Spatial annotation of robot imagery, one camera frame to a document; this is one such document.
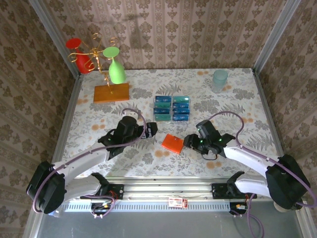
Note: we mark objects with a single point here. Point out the clear acrylic card stand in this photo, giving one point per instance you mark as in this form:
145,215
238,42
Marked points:
171,122

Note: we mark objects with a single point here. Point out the orange card holder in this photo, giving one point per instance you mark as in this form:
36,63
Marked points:
171,145

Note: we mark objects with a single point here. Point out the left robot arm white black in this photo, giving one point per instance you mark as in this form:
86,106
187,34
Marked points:
81,162

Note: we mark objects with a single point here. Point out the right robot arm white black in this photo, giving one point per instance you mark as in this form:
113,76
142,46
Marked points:
247,158

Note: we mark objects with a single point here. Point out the gold glass rack wooden base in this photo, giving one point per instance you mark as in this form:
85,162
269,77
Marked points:
111,93

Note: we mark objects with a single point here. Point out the small red label box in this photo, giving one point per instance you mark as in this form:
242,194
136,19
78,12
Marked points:
177,202

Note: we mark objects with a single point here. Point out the teal translucent plastic cup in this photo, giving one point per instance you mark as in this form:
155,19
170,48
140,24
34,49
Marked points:
220,83

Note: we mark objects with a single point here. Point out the green plastic wine glass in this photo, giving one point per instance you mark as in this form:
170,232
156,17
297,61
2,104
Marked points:
116,73

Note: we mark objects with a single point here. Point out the red plastic wine glass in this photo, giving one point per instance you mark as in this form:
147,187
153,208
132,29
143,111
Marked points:
83,63

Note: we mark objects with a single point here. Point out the blue white plug connector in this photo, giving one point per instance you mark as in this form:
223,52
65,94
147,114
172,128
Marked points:
56,214

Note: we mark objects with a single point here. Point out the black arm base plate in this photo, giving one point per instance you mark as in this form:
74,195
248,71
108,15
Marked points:
119,191
218,192

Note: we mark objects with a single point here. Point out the long aluminium mounting rail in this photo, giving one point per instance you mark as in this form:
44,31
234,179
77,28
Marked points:
168,189

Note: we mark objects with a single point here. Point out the aluminium table side rail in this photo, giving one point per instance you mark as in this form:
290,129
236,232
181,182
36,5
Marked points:
71,104
270,111

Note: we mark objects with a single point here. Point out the aluminium frame post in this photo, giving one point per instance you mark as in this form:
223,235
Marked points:
274,37
58,39

